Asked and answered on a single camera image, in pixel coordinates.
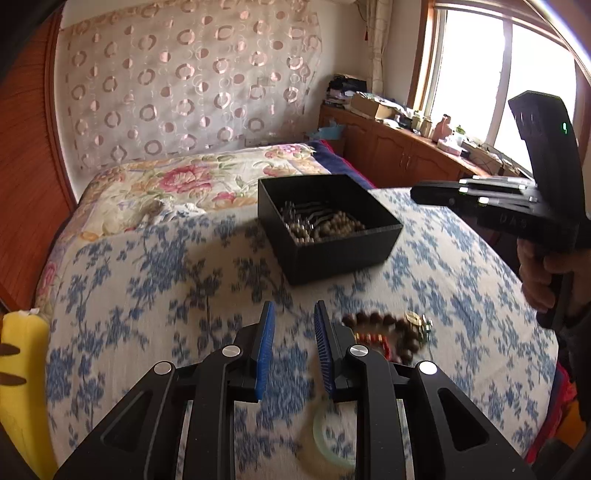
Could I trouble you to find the person's right hand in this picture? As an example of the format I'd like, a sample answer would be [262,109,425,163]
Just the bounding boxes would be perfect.
[517,239,591,315]

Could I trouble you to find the brown wooden bead bracelet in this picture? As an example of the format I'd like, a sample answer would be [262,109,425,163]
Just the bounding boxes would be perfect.
[341,310,435,365]

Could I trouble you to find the wooden side cabinet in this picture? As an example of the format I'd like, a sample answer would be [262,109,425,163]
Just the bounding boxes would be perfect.
[318,105,488,188]

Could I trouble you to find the silver flower hair fork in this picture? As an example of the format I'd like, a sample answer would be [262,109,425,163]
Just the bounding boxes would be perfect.
[280,201,332,224]

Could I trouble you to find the black jewelry box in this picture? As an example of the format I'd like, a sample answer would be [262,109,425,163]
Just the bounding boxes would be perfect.
[257,174,403,286]

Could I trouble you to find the window with wooden frame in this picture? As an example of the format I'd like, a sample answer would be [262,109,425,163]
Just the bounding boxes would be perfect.
[408,1,590,169]

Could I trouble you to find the pink figurine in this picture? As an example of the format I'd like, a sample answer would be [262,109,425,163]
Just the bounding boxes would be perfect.
[431,114,453,144]

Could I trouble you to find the pile of dark clothes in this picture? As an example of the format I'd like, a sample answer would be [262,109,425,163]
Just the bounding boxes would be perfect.
[325,74,368,104]

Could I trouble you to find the red cord bracelet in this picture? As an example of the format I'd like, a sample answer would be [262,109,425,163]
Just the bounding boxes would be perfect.
[352,331,403,363]

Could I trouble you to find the navy blue blanket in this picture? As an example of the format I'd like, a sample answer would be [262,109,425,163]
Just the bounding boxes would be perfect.
[307,140,376,190]

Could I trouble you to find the beige window curtain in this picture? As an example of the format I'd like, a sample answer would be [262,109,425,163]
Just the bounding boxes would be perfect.
[356,0,394,95]

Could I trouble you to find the circle patterned sheer curtain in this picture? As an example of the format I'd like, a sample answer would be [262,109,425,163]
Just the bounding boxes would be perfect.
[55,1,322,173]

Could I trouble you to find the cardboard box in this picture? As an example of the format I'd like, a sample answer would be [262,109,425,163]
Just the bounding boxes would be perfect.
[349,92,397,120]

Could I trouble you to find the green jade bangle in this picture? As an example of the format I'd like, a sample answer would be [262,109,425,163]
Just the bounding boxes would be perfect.
[312,399,356,472]

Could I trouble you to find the white power strip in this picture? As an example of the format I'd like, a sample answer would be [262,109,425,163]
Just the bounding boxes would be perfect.
[462,141,520,177]

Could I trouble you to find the yellow plush toy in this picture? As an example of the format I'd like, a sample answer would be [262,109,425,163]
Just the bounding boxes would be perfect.
[1,309,58,479]

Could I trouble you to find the pink floral quilt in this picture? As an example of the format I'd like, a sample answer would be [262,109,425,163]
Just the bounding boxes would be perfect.
[34,141,332,321]

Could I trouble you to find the pearl necklace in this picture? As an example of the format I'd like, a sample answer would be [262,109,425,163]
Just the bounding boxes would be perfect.
[283,209,369,245]

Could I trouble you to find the blue floral white blanket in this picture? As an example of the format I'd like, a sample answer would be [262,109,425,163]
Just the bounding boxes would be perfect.
[46,189,558,479]

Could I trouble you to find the light blue paper bag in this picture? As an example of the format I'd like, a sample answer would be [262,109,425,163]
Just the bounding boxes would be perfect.
[307,121,346,141]

